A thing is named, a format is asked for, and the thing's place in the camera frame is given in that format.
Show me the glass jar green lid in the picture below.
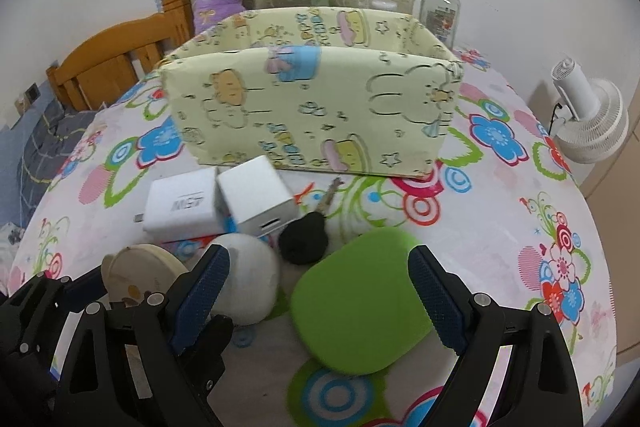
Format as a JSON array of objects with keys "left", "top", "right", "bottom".
[{"left": 413, "top": 0, "right": 461, "bottom": 49}]

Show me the white floor fan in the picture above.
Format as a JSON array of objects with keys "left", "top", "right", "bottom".
[{"left": 549, "top": 57, "right": 629, "bottom": 165}]

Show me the white cube charger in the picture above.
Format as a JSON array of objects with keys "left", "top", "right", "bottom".
[{"left": 217, "top": 156, "right": 298, "bottom": 237}]

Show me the cotton swab container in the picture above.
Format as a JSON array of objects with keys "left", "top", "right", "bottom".
[{"left": 370, "top": 0, "right": 398, "bottom": 12}]

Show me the yellow cartoon storage box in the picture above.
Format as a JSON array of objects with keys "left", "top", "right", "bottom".
[{"left": 157, "top": 6, "right": 464, "bottom": 178}]

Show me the cream round container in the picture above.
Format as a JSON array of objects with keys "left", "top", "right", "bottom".
[{"left": 100, "top": 244, "right": 188, "bottom": 307}]

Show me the black key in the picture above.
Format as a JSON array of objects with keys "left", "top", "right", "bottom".
[{"left": 278, "top": 178, "right": 342, "bottom": 265}]

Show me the wooden chair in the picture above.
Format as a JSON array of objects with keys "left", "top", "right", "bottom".
[{"left": 46, "top": 0, "right": 194, "bottom": 112}]

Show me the white round ball object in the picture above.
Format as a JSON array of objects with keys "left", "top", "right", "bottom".
[{"left": 210, "top": 233, "right": 280, "bottom": 326}]

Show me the white 45W charger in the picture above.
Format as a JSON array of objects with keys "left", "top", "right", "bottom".
[{"left": 134, "top": 167, "right": 224, "bottom": 243}]

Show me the plaid grey blanket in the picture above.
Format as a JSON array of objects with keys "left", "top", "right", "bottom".
[{"left": 1, "top": 100, "right": 96, "bottom": 228}]

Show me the green rounded case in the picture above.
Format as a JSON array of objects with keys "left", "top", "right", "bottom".
[{"left": 290, "top": 228, "right": 432, "bottom": 375}]

